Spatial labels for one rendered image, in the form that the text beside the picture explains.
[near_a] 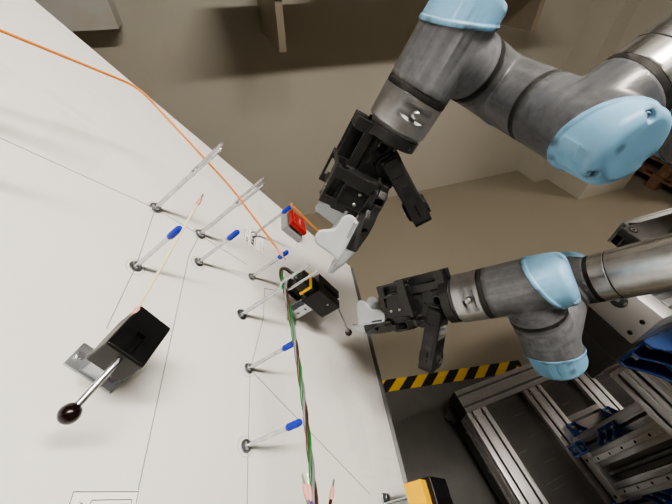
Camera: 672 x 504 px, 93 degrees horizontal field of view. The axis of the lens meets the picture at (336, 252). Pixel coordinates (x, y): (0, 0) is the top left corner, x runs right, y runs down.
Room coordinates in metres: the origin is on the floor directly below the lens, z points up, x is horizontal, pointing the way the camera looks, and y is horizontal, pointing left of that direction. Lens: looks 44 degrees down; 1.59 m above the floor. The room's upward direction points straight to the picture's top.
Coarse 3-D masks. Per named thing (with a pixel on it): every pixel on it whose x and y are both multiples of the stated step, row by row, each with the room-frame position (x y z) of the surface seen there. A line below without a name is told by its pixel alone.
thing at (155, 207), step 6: (222, 144) 0.39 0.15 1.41; (216, 150) 0.39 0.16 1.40; (210, 156) 0.37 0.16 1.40; (204, 162) 0.37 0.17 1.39; (198, 168) 0.37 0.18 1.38; (192, 174) 0.37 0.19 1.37; (186, 180) 0.37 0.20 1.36; (180, 186) 0.37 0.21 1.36; (174, 192) 0.37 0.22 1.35; (162, 198) 0.37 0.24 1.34; (168, 198) 0.37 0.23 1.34; (150, 204) 0.36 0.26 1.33; (156, 204) 0.37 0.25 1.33; (162, 204) 0.37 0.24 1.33; (156, 210) 0.36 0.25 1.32
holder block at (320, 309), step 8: (320, 280) 0.36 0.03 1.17; (320, 288) 0.34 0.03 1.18; (328, 288) 0.36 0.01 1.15; (304, 296) 0.34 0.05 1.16; (312, 296) 0.33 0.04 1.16; (320, 296) 0.33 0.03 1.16; (328, 296) 0.34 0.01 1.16; (336, 296) 0.35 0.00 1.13; (312, 304) 0.33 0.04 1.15; (320, 304) 0.33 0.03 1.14; (336, 304) 0.33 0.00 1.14; (320, 312) 0.33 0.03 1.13; (328, 312) 0.33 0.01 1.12
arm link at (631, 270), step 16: (656, 240) 0.32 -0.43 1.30; (576, 256) 0.38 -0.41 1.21; (592, 256) 0.35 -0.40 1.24; (608, 256) 0.33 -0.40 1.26; (624, 256) 0.32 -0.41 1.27; (640, 256) 0.31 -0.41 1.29; (656, 256) 0.30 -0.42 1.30; (576, 272) 0.33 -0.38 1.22; (592, 272) 0.32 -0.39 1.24; (608, 272) 0.31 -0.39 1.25; (624, 272) 0.30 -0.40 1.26; (640, 272) 0.29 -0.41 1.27; (656, 272) 0.28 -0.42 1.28; (592, 288) 0.31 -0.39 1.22; (608, 288) 0.30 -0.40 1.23; (624, 288) 0.29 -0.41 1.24; (640, 288) 0.28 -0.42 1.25; (656, 288) 0.27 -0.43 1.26
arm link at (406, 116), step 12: (384, 84) 0.40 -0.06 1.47; (384, 96) 0.38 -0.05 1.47; (396, 96) 0.37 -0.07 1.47; (408, 96) 0.36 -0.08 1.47; (372, 108) 0.39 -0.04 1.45; (384, 108) 0.37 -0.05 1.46; (396, 108) 0.36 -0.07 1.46; (408, 108) 0.36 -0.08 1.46; (420, 108) 0.36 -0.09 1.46; (432, 108) 0.36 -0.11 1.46; (384, 120) 0.36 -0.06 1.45; (396, 120) 0.36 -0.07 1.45; (408, 120) 0.36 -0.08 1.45; (420, 120) 0.36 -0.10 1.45; (432, 120) 0.37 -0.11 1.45; (396, 132) 0.36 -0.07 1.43; (408, 132) 0.36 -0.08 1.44; (420, 132) 0.36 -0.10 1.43
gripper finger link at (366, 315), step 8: (360, 304) 0.35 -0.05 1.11; (360, 312) 0.34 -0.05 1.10; (368, 312) 0.34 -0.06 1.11; (376, 312) 0.33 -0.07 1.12; (384, 312) 0.33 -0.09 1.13; (360, 320) 0.33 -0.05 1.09; (368, 320) 0.33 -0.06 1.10; (384, 320) 0.31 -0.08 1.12; (352, 328) 0.34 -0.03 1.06; (360, 328) 0.32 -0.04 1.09
